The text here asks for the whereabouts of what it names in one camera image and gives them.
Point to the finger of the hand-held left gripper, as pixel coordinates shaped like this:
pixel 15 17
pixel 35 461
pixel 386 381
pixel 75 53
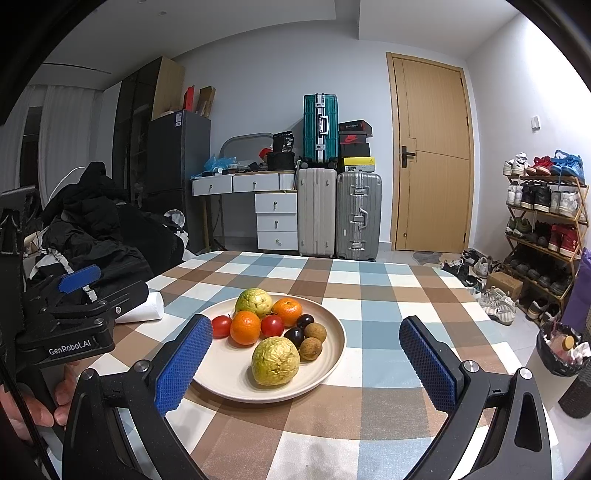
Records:
pixel 78 279
pixel 124 300

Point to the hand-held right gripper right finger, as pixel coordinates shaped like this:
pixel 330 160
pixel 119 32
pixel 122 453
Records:
pixel 427 360

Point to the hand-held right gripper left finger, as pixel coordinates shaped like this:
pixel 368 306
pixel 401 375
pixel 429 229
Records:
pixel 184 364

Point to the cream round plate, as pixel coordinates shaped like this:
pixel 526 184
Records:
pixel 231 383

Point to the red tomato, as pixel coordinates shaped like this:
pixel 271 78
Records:
pixel 272 326
pixel 221 326

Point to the orange tangerine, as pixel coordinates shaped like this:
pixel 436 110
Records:
pixel 287 312
pixel 245 328

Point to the dark purple plum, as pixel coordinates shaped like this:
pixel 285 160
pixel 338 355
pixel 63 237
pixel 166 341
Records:
pixel 293 335
pixel 305 321

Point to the brown longan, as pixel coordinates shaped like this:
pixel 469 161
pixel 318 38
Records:
pixel 316 332
pixel 310 350

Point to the person's left hand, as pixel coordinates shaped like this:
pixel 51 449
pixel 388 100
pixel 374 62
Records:
pixel 27 410

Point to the white paper towel roll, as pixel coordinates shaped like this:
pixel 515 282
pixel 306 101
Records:
pixel 147 308

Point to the pile of black clothes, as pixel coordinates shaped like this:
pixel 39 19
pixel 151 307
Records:
pixel 115 230

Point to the pile of scattered shoes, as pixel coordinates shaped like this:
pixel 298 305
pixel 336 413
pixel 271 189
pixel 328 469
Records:
pixel 496 304

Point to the yellow wrinkled guava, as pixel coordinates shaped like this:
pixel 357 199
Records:
pixel 275 362

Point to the green guava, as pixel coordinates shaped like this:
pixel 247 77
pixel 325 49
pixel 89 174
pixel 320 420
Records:
pixel 254 302

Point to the grey door mat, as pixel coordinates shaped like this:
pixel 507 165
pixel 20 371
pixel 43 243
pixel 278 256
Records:
pixel 425 256

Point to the small cardboard box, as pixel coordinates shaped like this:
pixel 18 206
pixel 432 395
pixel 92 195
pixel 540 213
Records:
pixel 504 285

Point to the trash bin with black bag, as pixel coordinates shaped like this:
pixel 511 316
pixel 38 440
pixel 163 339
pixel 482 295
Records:
pixel 561 350

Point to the white curtain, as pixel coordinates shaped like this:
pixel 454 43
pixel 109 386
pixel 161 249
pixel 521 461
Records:
pixel 69 134

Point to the dark grey refrigerator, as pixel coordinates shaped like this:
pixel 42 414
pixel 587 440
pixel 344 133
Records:
pixel 180 161

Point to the dark woven basket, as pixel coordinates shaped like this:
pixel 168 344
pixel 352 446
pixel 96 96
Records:
pixel 577 397

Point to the wooden shoe rack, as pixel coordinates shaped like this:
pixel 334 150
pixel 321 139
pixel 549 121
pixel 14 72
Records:
pixel 535 244

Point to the silver suitcase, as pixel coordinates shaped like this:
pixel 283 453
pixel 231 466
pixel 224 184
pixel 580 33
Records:
pixel 359 217

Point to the black tall cabinet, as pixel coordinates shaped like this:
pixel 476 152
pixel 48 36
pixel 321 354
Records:
pixel 134 129

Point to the blue plastic bag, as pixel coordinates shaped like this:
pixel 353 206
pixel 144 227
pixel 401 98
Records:
pixel 219 165

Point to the purple bag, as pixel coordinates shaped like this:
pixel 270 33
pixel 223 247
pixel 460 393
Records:
pixel 581 295

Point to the white desk with drawers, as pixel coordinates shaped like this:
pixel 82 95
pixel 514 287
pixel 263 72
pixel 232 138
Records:
pixel 277 217

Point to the wooden door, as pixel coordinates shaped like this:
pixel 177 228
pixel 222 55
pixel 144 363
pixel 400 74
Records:
pixel 434 184

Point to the beige suitcase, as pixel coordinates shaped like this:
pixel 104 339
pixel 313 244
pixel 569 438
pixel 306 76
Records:
pixel 316 212

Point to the shoe rack with shoes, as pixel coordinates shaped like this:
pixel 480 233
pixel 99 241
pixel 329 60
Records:
pixel 545 198

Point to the grey arched mirror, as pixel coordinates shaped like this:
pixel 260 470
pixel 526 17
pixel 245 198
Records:
pixel 244 138

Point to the yellow and black shoe box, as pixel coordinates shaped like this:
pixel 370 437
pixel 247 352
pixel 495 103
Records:
pixel 359 164

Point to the black bag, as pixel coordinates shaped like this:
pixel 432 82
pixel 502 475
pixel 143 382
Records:
pixel 280 161

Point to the red bag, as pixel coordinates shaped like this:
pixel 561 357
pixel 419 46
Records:
pixel 189 98

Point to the brown cardboard box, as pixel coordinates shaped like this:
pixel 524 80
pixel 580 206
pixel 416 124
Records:
pixel 207 101

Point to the plain black shoe box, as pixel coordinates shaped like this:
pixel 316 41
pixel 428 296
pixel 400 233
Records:
pixel 355 150

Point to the black printed box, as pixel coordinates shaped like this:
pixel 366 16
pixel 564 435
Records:
pixel 284 142

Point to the red and black shoe box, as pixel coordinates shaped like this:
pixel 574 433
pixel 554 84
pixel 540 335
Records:
pixel 354 138

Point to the teal suitcase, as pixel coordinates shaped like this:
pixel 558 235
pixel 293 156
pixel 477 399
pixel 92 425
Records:
pixel 321 129

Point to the white wall switch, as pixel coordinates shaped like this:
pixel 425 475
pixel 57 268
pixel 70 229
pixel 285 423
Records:
pixel 535 123

